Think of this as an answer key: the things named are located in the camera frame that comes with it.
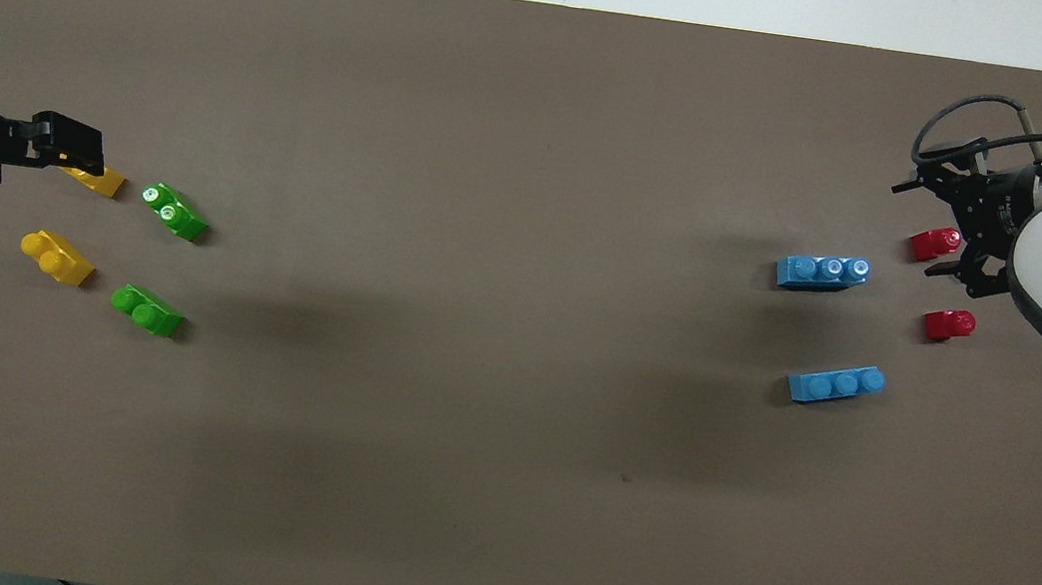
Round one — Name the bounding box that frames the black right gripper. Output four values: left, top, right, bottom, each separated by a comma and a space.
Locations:
878, 145, 1042, 306

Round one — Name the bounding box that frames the blue three-stud toy block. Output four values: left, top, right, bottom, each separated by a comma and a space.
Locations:
773, 246, 874, 300
784, 355, 887, 414

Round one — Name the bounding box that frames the green two-stud toy block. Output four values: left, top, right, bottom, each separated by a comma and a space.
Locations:
136, 181, 215, 245
107, 282, 189, 340

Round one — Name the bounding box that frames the red one-stud toy block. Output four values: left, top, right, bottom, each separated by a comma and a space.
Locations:
907, 224, 965, 268
920, 305, 978, 347

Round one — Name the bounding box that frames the yellow two-stud toy block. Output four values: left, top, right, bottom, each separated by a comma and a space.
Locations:
56, 161, 128, 201
16, 227, 100, 290

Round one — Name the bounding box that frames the brown table mat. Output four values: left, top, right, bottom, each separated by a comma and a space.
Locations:
0, 0, 1042, 585

